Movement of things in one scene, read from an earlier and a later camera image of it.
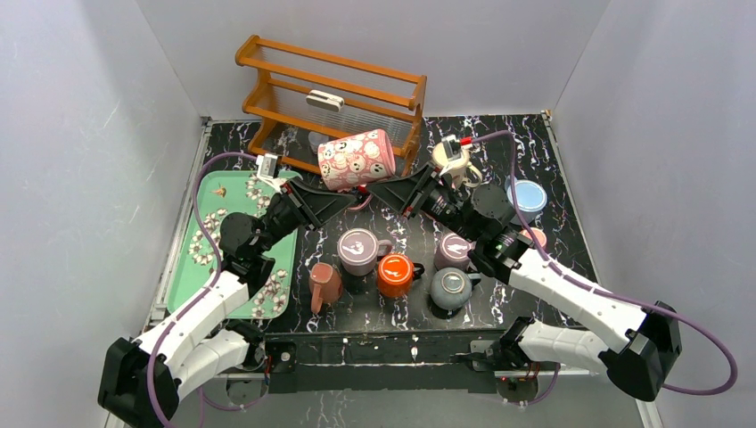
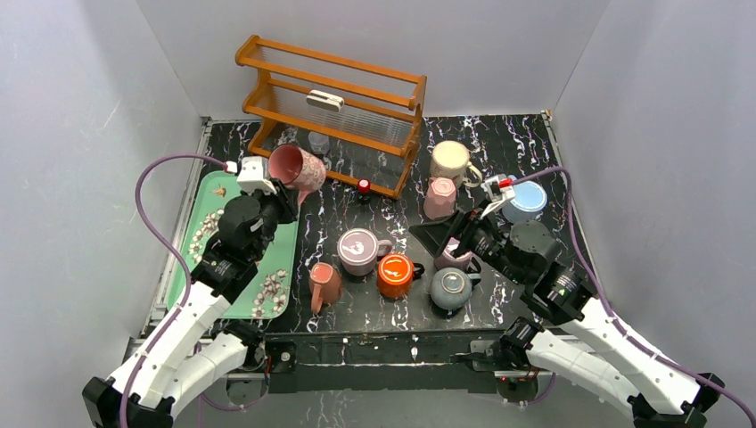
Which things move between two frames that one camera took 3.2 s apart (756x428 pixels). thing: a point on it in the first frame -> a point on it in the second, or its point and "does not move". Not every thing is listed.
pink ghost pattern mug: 350,162 -> 297,168
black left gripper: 295,203 -> 283,201
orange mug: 396,275 does not move
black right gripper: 421,195 -> 466,225
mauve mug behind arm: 452,251 does not move
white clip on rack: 325,101 does not move
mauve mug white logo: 358,249 does not move
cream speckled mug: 456,168 does not move
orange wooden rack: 300,98 does not move
